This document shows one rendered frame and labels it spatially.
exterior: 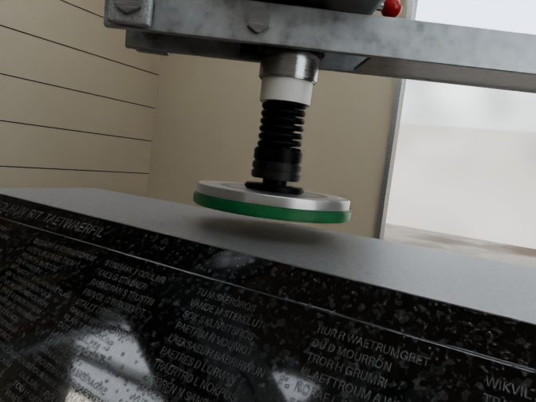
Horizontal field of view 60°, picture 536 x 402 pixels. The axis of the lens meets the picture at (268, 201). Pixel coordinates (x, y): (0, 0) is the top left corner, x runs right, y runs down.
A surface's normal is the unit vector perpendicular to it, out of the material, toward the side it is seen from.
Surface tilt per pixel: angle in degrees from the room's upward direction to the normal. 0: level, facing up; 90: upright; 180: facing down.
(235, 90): 90
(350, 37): 90
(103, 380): 45
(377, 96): 90
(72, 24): 90
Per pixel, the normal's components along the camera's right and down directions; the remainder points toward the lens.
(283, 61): -0.22, 0.06
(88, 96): 0.86, 0.15
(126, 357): -0.26, -0.69
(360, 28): 0.07, 0.10
